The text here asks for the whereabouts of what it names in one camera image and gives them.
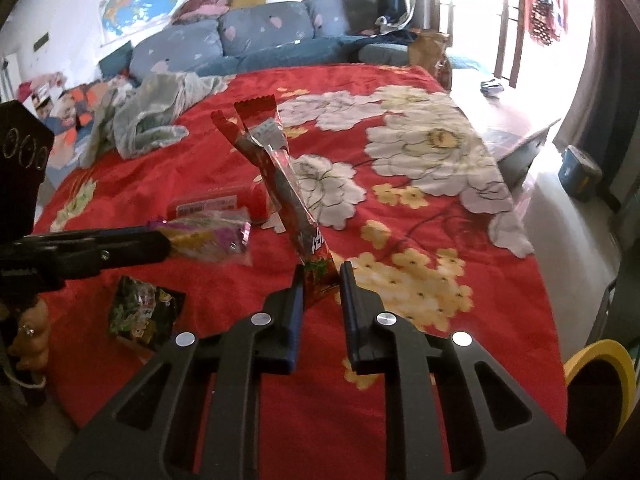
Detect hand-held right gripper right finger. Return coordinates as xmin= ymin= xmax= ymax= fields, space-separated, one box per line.
xmin=339 ymin=260 xmax=586 ymax=480

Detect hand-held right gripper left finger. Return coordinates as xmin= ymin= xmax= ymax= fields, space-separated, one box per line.
xmin=55 ymin=262 xmax=307 ymax=480

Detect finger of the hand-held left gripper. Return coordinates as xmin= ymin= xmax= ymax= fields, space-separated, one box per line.
xmin=30 ymin=227 xmax=173 ymax=281

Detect yellow purple snack wrapper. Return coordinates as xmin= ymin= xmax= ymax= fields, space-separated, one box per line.
xmin=150 ymin=207 xmax=253 ymax=267

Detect long red snack wrapper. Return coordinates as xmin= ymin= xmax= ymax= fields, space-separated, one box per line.
xmin=210 ymin=95 xmax=336 ymax=311

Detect yellow trash bin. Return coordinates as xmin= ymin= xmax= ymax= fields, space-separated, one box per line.
xmin=562 ymin=339 xmax=637 ymax=453

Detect person's left hand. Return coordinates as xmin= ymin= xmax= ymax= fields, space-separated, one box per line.
xmin=6 ymin=300 xmax=51 ymax=383

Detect dark green snack wrapper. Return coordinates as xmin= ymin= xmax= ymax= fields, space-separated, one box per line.
xmin=107 ymin=276 xmax=187 ymax=351

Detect red floral blanket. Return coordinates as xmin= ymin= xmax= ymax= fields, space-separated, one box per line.
xmin=32 ymin=62 xmax=568 ymax=480

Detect colourful printed cloth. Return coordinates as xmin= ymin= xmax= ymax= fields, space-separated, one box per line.
xmin=17 ymin=72 xmax=131 ymax=161

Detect flat red packet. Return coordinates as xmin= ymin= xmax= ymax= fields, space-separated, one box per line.
xmin=166 ymin=180 xmax=281 ymax=226

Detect grey-green cloth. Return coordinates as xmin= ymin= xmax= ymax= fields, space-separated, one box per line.
xmin=80 ymin=72 xmax=236 ymax=168

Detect teal pillow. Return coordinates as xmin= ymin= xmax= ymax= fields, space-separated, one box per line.
xmin=97 ymin=42 xmax=136 ymax=81

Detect blue cushion with pink print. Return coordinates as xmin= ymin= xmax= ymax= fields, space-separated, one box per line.
xmin=217 ymin=2 xmax=316 ymax=56
xmin=305 ymin=0 xmax=351 ymax=38
xmin=130 ymin=22 xmax=223 ymax=78

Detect world map poster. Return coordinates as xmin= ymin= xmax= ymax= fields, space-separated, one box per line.
xmin=97 ymin=0 xmax=188 ymax=38

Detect maroon pink clothes pile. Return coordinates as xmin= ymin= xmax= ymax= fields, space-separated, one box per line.
xmin=172 ymin=0 xmax=231 ymax=23

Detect dark low wooden table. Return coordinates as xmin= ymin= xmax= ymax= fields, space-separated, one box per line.
xmin=447 ymin=67 xmax=563 ymax=191

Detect desk with glass top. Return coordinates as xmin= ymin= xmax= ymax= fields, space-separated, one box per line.
xmin=582 ymin=255 xmax=640 ymax=361

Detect blue storage stool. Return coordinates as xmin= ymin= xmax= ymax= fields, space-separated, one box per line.
xmin=557 ymin=145 xmax=603 ymax=203

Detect brown paper bag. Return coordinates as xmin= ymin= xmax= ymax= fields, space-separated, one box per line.
xmin=407 ymin=30 xmax=453 ymax=73

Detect dark grey curtain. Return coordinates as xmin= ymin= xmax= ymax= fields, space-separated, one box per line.
xmin=550 ymin=0 xmax=640 ymax=211

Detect hanging colourful clothes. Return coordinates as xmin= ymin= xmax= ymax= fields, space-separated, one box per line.
xmin=520 ymin=0 xmax=571 ymax=48

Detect brown window frame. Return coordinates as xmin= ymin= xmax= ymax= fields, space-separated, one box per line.
xmin=435 ymin=0 xmax=526 ymax=86

